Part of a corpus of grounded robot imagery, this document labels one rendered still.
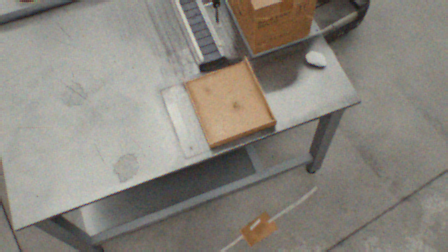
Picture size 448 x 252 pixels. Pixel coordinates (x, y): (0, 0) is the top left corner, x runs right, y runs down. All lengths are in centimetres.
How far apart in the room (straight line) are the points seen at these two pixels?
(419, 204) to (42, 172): 183
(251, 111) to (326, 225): 95
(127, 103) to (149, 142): 19
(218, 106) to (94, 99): 48
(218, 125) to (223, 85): 17
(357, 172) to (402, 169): 24
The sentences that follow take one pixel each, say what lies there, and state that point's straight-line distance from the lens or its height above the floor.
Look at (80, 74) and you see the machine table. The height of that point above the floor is 83.
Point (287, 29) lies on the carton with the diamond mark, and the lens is 177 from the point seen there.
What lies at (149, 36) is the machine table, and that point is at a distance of 193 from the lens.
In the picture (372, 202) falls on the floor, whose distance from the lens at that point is 253.
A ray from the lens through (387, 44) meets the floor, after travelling 301.
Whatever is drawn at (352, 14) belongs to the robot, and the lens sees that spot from 278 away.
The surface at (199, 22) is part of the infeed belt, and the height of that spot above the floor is 88.
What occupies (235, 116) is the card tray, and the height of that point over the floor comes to 83.
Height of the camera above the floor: 234
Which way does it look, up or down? 64 degrees down
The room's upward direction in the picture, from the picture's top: 5 degrees counter-clockwise
